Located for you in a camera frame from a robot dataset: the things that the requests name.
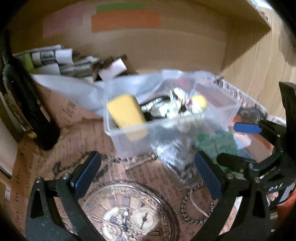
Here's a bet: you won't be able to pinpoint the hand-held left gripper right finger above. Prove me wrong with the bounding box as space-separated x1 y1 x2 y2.
191 151 271 241

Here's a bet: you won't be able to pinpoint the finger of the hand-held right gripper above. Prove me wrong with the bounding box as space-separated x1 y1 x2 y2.
218 150 284 180
233 119 287 151

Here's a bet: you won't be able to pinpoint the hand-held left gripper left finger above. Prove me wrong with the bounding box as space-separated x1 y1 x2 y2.
25 151 102 241

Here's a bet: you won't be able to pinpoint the clear plastic bag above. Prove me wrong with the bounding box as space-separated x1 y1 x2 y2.
150 70 241 186

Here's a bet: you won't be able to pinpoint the clear plastic box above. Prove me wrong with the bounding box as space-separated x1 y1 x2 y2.
104 69 242 158

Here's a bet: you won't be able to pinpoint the green soft pieces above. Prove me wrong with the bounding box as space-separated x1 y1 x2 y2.
194 133 239 173

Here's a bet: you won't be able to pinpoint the red flat packet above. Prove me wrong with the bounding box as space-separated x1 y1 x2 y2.
230 115 277 164

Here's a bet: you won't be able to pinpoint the metal pin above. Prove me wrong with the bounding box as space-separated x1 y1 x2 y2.
125 153 158 171

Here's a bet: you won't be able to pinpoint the shiny foil wrapped items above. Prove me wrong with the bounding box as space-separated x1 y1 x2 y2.
170 89 200 117

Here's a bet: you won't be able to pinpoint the large yellow sponge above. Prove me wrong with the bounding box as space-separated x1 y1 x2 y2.
107 94 148 141

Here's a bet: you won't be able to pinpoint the white paper sheet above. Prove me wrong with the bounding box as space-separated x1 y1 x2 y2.
31 73 141 114

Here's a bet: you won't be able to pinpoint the dark glass bottle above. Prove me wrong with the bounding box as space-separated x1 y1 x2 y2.
0 54 61 151

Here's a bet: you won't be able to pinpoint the white card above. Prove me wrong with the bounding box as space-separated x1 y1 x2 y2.
98 59 127 81

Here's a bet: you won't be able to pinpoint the wooden shelf board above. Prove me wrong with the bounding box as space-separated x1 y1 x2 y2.
245 0 272 34

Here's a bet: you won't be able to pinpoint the pile of rolled printed papers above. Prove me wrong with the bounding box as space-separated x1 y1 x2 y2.
13 45 127 82

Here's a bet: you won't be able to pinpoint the pink sticky note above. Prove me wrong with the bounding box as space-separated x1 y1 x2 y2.
42 6 84 39

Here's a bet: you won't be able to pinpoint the orange sticky note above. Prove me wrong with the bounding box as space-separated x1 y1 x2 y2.
91 10 161 33

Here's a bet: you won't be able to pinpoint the green sticky note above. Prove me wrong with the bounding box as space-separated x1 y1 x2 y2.
96 2 148 14

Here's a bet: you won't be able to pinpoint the beaded bracelet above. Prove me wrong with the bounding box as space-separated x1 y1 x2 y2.
181 182 218 225

